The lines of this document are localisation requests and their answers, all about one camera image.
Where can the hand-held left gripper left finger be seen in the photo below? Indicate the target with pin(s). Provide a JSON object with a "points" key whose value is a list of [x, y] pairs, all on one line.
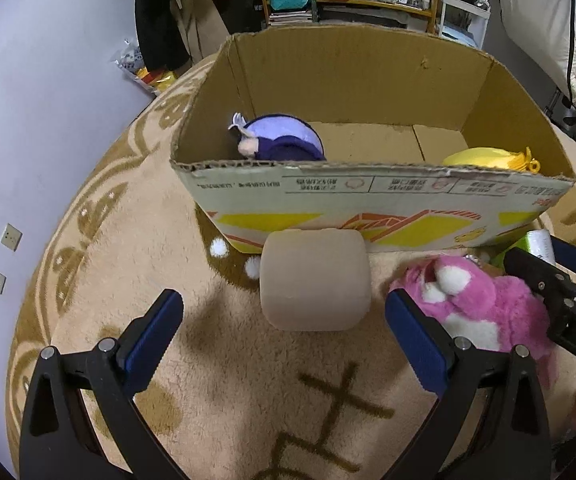
{"points": [[154, 334]]}

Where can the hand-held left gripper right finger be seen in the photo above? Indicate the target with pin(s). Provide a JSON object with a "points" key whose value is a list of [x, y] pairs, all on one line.
{"points": [[414, 342]]}

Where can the pink plush toy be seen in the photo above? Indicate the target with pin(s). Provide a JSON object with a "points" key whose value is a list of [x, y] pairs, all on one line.
{"points": [[487, 297]]}

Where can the beige plush cushion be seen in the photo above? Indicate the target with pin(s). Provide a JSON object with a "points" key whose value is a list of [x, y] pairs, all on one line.
{"points": [[315, 280]]}

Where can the printed cardboard box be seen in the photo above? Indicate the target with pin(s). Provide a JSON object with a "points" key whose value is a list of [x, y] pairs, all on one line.
{"points": [[343, 72]]}

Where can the green white cylinder toy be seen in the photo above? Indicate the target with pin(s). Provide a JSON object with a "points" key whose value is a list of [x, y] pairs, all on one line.
{"points": [[537, 245]]}

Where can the beige patterned rug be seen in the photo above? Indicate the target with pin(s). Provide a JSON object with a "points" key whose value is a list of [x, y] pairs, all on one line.
{"points": [[218, 410]]}

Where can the yellow plush toy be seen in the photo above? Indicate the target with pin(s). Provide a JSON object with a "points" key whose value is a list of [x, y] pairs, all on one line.
{"points": [[482, 159]]}

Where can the black stand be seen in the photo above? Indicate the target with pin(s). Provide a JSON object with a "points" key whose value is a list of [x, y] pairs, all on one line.
{"points": [[567, 112]]}

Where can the white puffy jacket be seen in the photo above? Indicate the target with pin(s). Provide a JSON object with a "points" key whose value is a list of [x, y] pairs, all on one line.
{"points": [[542, 25]]}

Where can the purple plush toy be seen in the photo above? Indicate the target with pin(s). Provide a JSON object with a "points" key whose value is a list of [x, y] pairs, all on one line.
{"points": [[283, 135]]}

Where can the plastic bag of snacks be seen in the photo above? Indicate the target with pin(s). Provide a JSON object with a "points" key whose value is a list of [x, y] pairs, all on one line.
{"points": [[140, 67]]}

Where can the white trolley cart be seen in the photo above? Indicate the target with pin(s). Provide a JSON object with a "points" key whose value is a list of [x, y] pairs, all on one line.
{"points": [[462, 12]]}

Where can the hanging black garment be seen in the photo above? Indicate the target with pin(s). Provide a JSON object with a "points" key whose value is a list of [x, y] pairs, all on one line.
{"points": [[153, 15]]}

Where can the hanging beige coat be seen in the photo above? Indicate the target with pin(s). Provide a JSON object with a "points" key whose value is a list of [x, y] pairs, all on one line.
{"points": [[195, 15]]}

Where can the stack of books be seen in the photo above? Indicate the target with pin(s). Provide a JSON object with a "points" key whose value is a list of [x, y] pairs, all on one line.
{"points": [[290, 17]]}

